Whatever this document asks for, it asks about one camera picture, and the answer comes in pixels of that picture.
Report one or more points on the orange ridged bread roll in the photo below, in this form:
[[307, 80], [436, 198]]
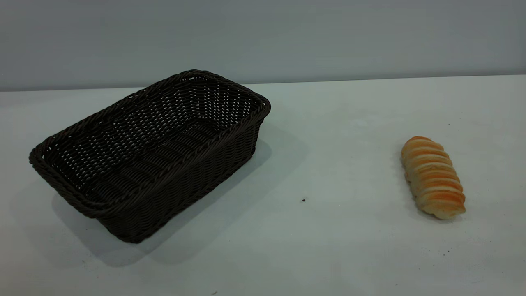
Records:
[[432, 177]]

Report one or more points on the black woven wicker basket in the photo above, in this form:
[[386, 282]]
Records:
[[164, 164]]

